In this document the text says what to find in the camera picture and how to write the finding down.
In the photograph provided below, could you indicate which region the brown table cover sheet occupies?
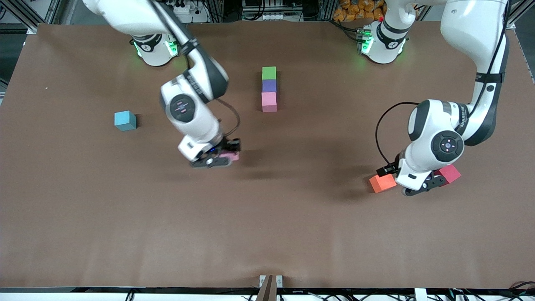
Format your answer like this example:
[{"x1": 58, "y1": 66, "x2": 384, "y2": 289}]
[{"x1": 0, "y1": 21, "x2": 535, "y2": 289}]

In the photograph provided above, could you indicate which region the light blue foam cube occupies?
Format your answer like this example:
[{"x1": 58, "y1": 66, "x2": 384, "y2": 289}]
[{"x1": 114, "y1": 110, "x2": 138, "y2": 132}]

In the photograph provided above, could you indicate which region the orange lumpy bundle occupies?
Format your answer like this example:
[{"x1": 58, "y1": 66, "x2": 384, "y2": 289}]
[{"x1": 333, "y1": 0, "x2": 387, "y2": 22}]

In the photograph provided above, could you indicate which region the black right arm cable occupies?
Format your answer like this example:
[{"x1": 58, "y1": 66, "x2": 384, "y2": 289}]
[{"x1": 148, "y1": 0, "x2": 241, "y2": 138}]

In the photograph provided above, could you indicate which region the orange foam cube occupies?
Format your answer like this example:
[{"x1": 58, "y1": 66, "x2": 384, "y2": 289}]
[{"x1": 369, "y1": 173, "x2": 397, "y2": 194}]

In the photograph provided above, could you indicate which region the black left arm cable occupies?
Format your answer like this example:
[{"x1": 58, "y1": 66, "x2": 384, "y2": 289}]
[{"x1": 375, "y1": 0, "x2": 510, "y2": 168}]

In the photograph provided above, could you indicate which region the metal equipment rack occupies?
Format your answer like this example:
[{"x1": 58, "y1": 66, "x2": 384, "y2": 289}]
[{"x1": 242, "y1": 0, "x2": 289, "y2": 21}]

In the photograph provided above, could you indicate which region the white table edge rail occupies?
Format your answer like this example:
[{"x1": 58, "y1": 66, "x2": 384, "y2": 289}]
[{"x1": 0, "y1": 288, "x2": 535, "y2": 301}]

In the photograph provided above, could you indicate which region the aluminium frame corner post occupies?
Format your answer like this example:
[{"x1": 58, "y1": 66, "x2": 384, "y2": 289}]
[
  {"x1": 0, "y1": 0, "x2": 40, "y2": 35},
  {"x1": 504, "y1": 0, "x2": 535, "y2": 30}
]

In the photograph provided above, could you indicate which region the small metal bracket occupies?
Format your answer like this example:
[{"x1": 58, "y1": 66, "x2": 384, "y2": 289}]
[{"x1": 259, "y1": 275, "x2": 283, "y2": 289}]

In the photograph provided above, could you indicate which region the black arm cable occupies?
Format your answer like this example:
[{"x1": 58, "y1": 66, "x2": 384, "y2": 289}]
[
  {"x1": 375, "y1": 0, "x2": 510, "y2": 168},
  {"x1": 148, "y1": 0, "x2": 241, "y2": 138}
]

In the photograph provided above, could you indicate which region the red foam cube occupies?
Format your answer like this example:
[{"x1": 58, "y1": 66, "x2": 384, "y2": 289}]
[{"x1": 435, "y1": 164, "x2": 462, "y2": 186}]

